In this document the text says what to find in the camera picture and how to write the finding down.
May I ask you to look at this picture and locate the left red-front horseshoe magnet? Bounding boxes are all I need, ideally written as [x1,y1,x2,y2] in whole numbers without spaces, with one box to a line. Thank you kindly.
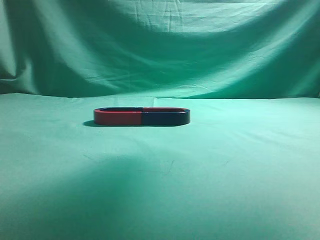
[93,107,143,126]

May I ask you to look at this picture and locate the green cloth backdrop and cover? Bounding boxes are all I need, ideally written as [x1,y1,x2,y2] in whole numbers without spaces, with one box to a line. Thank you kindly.
[0,0,320,240]

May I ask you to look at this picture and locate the blue-front horseshoe magnet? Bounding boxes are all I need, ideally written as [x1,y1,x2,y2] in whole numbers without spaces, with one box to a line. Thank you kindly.
[141,107,191,126]

